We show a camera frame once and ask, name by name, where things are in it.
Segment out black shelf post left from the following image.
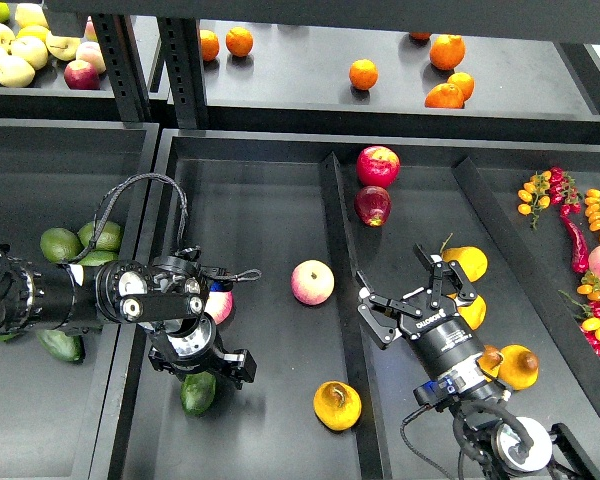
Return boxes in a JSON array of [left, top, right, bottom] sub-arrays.
[[91, 13, 152, 122]]

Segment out dark avocado bottom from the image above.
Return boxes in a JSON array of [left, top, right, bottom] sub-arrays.
[[36, 330, 85, 363]]

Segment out orange front right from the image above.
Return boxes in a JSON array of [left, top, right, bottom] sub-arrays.
[[424, 83, 465, 109]]

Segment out black shelf post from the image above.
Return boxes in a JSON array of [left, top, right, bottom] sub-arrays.
[[157, 17, 210, 130], [91, 13, 152, 122]]

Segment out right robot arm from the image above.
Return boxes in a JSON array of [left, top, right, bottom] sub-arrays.
[[355, 245, 600, 479]]

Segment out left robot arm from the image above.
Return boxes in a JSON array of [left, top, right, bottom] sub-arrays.
[[0, 244, 261, 387]]

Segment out pink apple left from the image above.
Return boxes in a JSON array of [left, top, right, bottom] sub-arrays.
[[205, 291, 233, 325]]

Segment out bright red apple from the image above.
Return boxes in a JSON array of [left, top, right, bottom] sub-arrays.
[[356, 146, 401, 189]]

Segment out orange cherry tomato vine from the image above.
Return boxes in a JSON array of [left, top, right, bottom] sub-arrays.
[[517, 171, 551, 229]]

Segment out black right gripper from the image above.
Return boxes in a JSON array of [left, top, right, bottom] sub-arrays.
[[356, 244, 484, 379]]

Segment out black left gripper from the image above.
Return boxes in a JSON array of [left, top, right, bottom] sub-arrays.
[[147, 319, 257, 390]]

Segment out black upper left tray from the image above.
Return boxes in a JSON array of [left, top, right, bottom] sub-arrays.
[[0, 15, 168, 122]]

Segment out red chili pepper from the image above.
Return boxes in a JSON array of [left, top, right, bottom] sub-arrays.
[[560, 204, 589, 273]]

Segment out orange behind shelf edge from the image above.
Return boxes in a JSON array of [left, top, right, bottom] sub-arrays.
[[409, 32, 431, 41]]

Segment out large orange right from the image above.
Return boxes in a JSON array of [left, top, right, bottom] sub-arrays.
[[429, 34, 466, 71]]

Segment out green avocado top right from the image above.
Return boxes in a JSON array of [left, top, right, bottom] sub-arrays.
[[78, 221, 124, 252]]

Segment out orange far left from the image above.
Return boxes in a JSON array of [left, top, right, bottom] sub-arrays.
[[199, 29, 220, 62]]

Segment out black upper shelf tray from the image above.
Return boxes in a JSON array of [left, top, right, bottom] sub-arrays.
[[204, 23, 600, 145]]

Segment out green avocado top left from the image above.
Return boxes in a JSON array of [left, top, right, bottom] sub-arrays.
[[40, 227, 83, 263]]

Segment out dark green avocado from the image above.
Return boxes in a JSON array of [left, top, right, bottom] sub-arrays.
[[180, 372, 216, 416]]

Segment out dark red apple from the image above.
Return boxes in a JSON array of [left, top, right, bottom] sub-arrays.
[[354, 186, 392, 227]]

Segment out yellow pear lying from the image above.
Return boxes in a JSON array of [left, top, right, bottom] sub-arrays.
[[477, 345, 504, 381]]

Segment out red apple on shelf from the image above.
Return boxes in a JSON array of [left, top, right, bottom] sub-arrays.
[[64, 59, 100, 90]]

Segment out orange centre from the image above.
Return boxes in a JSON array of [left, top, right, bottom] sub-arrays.
[[349, 59, 379, 91]]

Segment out orange right middle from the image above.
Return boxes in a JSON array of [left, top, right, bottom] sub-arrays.
[[447, 72, 475, 101]]

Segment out black shelf post right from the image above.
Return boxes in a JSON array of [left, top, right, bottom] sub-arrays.
[[157, 17, 210, 130]]

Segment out mixed tomato cluster lower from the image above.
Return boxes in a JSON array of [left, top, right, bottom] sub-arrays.
[[561, 270, 600, 359]]

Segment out red cherry tomato vine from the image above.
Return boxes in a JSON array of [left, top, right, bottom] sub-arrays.
[[549, 166, 581, 216]]

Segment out yellow pear with stem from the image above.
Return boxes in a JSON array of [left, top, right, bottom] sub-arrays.
[[440, 233, 488, 282]]

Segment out green avocado middle right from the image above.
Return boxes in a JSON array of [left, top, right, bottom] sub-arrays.
[[78, 250, 118, 267]]

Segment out black centre tray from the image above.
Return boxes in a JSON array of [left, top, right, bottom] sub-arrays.
[[116, 131, 600, 479]]

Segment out bright green avocado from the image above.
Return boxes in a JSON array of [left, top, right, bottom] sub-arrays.
[[0, 331, 24, 342]]

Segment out pink apple centre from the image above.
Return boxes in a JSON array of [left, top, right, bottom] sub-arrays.
[[291, 260, 335, 306]]

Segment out pink apple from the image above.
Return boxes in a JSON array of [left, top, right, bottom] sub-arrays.
[[291, 260, 335, 306], [205, 291, 233, 325]]

